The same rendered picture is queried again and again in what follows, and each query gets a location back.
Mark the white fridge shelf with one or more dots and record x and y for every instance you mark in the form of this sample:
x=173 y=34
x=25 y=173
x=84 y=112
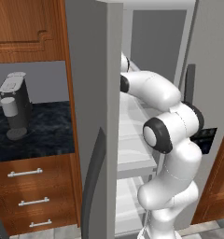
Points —
x=126 y=205
x=131 y=146

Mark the wooden wall cupboard door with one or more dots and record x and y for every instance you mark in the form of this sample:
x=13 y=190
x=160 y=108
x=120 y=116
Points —
x=23 y=28

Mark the grey fridge door with dispenser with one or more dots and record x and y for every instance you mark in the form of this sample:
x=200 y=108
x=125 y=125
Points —
x=213 y=62

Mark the grey fridge body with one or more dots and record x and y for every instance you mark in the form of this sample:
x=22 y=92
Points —
x=157 y=34

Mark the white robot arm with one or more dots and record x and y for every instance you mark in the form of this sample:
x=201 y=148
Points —
x=170 y=130

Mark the wooden drawer front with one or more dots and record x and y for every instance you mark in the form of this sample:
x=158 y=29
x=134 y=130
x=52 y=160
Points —
x=54 y=207
x=61 y=222
x=36 y=183

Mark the black and silver coffee machine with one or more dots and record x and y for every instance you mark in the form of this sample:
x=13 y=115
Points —
x=16 y=105

